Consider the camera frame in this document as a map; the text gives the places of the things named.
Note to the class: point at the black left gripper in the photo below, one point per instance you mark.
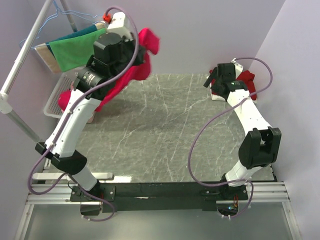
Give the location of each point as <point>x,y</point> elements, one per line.
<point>140,58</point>

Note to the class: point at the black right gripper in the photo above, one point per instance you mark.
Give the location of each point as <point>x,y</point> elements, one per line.
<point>211,76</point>

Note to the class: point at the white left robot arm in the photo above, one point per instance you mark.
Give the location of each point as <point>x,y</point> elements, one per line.
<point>60,147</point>

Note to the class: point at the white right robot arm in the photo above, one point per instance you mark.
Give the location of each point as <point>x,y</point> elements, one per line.
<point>261,143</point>

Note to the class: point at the dark red folded t-shirt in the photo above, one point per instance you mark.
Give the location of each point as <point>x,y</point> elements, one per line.
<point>248,78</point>

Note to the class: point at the teal hanging towel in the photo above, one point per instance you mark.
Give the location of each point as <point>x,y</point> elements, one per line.
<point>79,33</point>

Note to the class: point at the green hanging towel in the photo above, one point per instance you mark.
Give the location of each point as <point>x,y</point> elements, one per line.
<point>75,52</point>

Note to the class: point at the beige hanging towel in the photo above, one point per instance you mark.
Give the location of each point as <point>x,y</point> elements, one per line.
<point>49,58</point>

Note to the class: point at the white laundry basket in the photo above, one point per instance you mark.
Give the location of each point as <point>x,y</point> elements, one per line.
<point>52,108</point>

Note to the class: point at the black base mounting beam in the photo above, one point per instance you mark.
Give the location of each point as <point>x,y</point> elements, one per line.
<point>152,196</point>

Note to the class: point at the aluminium rail frame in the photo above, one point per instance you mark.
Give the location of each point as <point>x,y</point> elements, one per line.
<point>264,192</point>

